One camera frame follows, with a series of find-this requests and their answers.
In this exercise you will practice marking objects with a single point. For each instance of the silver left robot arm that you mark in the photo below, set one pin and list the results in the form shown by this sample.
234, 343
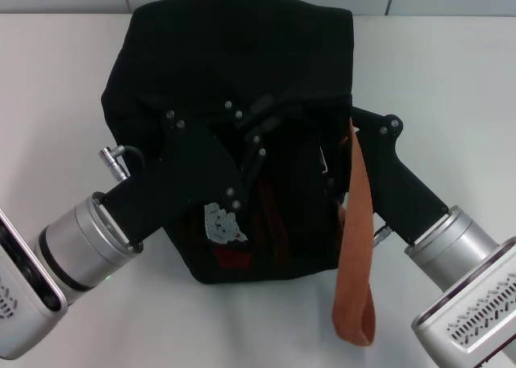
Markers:
84, 239

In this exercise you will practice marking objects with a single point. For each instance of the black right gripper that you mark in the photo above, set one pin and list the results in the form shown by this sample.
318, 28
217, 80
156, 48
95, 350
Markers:
399, 190

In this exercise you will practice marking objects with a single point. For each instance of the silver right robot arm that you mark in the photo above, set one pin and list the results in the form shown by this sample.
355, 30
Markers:
451, 247

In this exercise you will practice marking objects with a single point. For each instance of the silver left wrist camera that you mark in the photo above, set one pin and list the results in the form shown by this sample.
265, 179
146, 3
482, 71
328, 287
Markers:
20, 299

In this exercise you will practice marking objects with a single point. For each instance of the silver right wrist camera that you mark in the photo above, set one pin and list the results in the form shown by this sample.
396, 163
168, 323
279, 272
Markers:
471, 319

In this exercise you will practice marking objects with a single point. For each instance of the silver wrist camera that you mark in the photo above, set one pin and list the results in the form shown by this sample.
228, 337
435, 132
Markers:
20, 299
471, 319

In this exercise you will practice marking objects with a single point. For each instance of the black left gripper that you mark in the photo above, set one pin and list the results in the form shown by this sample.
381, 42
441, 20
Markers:
193, 168

